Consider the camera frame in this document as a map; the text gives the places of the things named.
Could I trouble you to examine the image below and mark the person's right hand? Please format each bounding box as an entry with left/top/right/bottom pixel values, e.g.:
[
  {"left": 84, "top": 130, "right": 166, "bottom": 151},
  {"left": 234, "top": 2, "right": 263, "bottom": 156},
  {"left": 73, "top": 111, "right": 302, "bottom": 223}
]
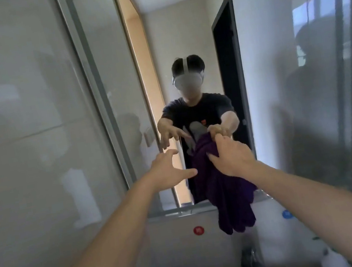
[{"left": 203, "top": 127, "right": 261, "bottom": 184}]

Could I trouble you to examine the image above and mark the person's left hand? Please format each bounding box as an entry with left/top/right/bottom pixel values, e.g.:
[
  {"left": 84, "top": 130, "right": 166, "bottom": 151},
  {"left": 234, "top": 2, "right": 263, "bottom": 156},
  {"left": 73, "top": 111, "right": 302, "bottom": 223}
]
[{"left": 140, "top": 144, "right": 201, "bottom": 195}]

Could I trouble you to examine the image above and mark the purple microfibre cloth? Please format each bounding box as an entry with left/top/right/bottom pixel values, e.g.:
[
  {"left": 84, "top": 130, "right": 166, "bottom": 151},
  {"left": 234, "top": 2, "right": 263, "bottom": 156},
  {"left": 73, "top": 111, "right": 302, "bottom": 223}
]
[{"left": 183, "top": 126, "right": 266, "bottom": 241}]

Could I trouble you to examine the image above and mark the rectangular wall mirror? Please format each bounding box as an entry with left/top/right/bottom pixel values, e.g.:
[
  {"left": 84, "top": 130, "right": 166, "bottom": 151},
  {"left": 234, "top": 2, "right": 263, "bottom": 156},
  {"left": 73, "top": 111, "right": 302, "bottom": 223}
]
[{"left": 55, "top": 0, "right": 352, "bottom": 233}]

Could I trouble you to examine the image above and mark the white spray bottle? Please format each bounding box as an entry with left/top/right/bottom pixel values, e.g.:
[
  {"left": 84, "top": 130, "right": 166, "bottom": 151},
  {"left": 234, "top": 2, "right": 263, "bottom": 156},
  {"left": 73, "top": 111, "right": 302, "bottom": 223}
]
[{"left": 311, "top": 231, "right": 352, "bottom": 267}]

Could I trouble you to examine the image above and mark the person's left forearm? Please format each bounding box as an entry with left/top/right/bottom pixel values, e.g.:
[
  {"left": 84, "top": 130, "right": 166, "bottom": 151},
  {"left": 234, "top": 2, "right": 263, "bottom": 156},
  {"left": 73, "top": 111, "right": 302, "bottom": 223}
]
[{"left": 13, "top": 174, "right": 170, "bottom": 267}]

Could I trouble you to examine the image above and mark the person's right forearm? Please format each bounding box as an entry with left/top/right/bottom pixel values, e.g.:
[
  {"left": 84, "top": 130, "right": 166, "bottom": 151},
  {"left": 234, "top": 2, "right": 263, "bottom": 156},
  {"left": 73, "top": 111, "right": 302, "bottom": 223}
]
[{"left": 245, "top": 144, "right": 352, "bottom": 267}]

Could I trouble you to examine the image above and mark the chrome faucet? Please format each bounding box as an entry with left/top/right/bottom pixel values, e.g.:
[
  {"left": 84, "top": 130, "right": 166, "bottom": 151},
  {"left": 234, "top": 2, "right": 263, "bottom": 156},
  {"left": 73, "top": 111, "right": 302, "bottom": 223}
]
[{"left": 237, "top": 241, "right": 268, "bottom": 267}]

